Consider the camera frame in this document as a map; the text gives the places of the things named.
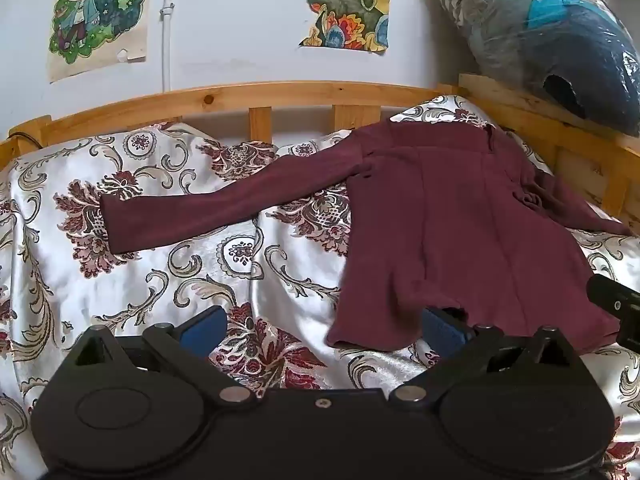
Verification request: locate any maroon knit sweater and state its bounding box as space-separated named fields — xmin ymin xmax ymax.
xmin=100 ymin=121 xmax=632 ymax=353

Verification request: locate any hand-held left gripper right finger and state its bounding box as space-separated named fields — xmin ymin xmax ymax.
xmin=389 ymin=306 xmax=583 ymax=406

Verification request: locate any wooden bed frame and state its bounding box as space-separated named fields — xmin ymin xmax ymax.
xmin=0 ymin=72 xmax=640 ymax=226

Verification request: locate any black cable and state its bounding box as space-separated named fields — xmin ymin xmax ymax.
xmin=7 ymin=131 xmax=42 ymax=152

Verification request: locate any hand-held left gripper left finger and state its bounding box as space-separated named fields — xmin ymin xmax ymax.
xmin=62 ymin=305 xmax=258 ymax=406

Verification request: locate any colourful landscape wall poster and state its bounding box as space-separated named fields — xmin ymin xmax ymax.
xmin=291 ymin=0 xmax=391 ymax=54

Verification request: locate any floral satin bedspread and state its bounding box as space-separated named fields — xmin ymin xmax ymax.
xmin=0 ymin=94 xmax=640 ymax=466

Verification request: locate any cartoon character wall poster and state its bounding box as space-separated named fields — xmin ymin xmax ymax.
xmin=46 ymin=0 xmax=153 ymax=85

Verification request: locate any white wall pipe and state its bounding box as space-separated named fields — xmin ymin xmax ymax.
xmin=159 ymin=0 xmax=176 ymax=93

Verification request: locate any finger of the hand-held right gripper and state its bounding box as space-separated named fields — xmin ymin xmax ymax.
xmin=586 ymin=272 xmax=640 ymax=353

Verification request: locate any plastic-bagged blue quilt bundle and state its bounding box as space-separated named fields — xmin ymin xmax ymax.
xmin=439 ymin=0 xmax=640 ymax=136

